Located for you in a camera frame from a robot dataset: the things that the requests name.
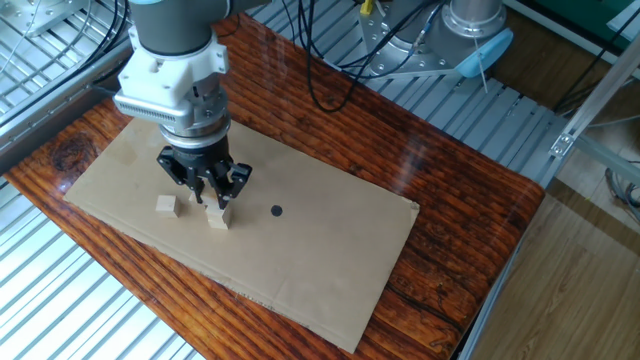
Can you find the aluminium frame post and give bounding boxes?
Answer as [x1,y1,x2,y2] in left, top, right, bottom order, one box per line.
[548,30,640,160]

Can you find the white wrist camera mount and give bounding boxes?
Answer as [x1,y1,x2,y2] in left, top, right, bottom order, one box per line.
[112,24,231,132]

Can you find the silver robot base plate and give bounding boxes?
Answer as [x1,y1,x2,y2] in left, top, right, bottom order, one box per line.
[357,0,469,80]

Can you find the grey cable bundle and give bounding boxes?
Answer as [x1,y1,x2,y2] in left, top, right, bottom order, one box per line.
[603,159,640,225]

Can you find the black cables behind rail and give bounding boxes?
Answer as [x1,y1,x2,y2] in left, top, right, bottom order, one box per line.
[64,0,132,84]

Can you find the aluminium frame crossbar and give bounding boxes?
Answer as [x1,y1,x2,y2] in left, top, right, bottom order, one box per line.
[574,133,640,187]

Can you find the white zip tie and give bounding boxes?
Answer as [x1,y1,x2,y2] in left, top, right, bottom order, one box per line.
[472,34,491,94]

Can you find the brown cardboard sheet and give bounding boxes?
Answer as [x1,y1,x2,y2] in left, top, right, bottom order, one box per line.
[63,117,421,355]

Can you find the silver aluminium mounting plate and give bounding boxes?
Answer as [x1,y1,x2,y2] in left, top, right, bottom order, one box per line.
[0,0,87,39]

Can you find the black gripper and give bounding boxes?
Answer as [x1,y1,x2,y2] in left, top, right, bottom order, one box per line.
[155,139,253,211]

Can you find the thin black cable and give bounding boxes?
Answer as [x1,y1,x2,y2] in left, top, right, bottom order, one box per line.
[552,4,640,114]

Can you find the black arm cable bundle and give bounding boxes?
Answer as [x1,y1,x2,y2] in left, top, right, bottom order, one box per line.
[279,0,451,114]

